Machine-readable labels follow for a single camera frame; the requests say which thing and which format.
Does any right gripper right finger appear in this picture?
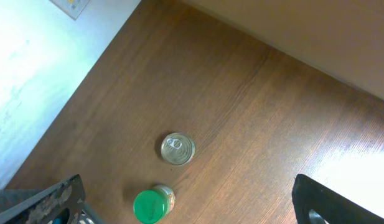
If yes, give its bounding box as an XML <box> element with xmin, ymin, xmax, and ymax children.
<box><xmin>292</xmin><ymin>174</ymin><xmax>384</xmax><ymax>224</ymax></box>

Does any grey plastic shopping basket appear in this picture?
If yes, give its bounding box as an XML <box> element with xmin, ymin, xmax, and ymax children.
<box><xmin>78</xmin><ymin>203</ymin><xmax>105</xmax><ymax>224</ymax></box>

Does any green lid glass jar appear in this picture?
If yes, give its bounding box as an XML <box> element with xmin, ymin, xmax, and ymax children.
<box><xmin>133</xmin><ymin>185</ymin><xmax>176</xmax><ymax>224</ymax></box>

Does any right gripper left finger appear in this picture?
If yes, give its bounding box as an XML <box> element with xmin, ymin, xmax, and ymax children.
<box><xmin>0</xmin><ymin>174</ymin><xmax>86</xmax><ymax>224</ymax></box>

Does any white wall switch plate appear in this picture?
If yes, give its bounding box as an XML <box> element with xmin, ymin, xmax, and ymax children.
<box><xmin>50</xmin><ymin>0</ymin><xmax>90</xmax><ymax>20</ymax></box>

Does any silver tin can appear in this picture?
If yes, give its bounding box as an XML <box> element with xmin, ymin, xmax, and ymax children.
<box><xmin>161</xmin><ymin>133</ymin><xmax>195</xmax><ymax>166</ymax></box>

